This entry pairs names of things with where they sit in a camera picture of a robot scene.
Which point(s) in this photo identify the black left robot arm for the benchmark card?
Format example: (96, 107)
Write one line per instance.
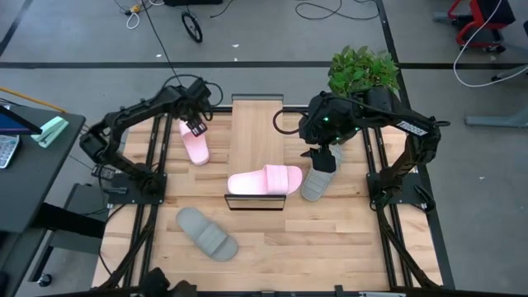
(123, 113)

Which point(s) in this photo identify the mint green stapler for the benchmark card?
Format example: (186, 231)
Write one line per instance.
(49, 131)

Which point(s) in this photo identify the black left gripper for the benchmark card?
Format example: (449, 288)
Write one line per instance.
(191, 99)

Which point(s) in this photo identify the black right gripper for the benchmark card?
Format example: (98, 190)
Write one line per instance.
(330, 119)

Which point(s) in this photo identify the pink slide sandal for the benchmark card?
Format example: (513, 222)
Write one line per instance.
(264, 180)
(196, 148)

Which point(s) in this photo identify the red and black chair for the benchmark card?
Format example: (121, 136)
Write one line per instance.
(480, 12)

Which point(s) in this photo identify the black box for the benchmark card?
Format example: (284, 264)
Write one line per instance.
(194, 2)

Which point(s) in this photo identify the grey slide sandal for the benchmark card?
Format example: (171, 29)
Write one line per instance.
(315, 187)
(208, 235)

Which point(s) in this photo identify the black desk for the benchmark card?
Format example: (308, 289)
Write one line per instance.
(33, 185)

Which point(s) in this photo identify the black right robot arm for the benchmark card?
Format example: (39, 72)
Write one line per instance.
(412, 128)

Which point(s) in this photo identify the laptop with blue screen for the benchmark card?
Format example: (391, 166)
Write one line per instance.
(14, 123)

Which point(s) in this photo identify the white calculator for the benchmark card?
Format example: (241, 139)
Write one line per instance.
(7, 150)

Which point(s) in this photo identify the black wheel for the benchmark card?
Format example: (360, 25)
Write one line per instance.
(199, 37)

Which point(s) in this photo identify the grey desk base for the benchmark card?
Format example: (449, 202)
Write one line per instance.
(495, 121)

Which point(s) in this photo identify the yellow connector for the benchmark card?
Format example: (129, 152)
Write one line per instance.
(135, 8)

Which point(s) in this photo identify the green plant in black pot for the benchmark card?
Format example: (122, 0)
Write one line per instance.
(354, 74)

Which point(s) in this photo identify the wooden shelf with black frame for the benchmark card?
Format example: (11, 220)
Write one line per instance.
(253, 136)

